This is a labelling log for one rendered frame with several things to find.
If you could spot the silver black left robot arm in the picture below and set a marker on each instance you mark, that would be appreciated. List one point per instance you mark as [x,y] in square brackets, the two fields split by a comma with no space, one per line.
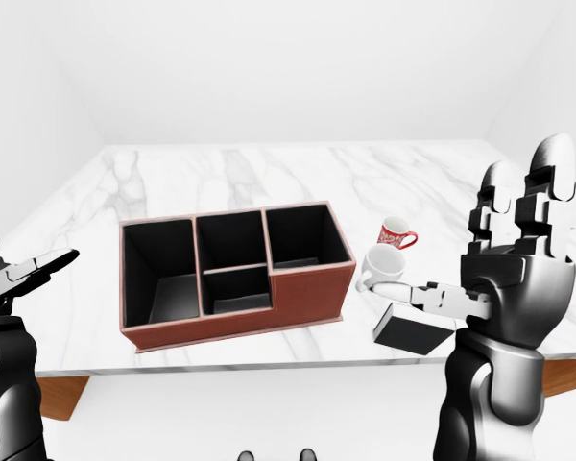
[7,384]

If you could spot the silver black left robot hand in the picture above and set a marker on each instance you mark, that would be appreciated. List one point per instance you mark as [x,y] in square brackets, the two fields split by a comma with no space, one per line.
[24,274]

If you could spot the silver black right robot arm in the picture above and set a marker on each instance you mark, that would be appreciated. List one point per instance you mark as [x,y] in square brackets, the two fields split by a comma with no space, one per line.
[489,398]

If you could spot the small dark rounded shape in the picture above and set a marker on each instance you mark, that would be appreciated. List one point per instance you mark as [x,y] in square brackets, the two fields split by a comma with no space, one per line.
[308,454]
[246,455]

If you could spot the plain white mug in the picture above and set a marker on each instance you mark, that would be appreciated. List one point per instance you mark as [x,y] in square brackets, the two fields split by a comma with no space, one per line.
[383,266]

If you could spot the brown wooden table leg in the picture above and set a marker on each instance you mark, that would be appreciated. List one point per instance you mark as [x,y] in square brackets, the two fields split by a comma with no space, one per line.
[60,396]
[568,374]

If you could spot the red-brown desk caddy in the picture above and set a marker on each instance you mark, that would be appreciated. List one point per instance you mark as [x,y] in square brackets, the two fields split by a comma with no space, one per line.
[312,295]

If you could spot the red patterned mug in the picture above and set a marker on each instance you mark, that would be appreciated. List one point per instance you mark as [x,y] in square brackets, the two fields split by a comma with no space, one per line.
[394,235]

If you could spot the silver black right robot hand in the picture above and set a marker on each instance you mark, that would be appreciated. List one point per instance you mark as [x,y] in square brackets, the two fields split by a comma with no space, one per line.
[518,288]

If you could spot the black book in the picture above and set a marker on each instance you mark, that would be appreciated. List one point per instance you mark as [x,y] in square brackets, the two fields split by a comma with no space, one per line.
[408,333]

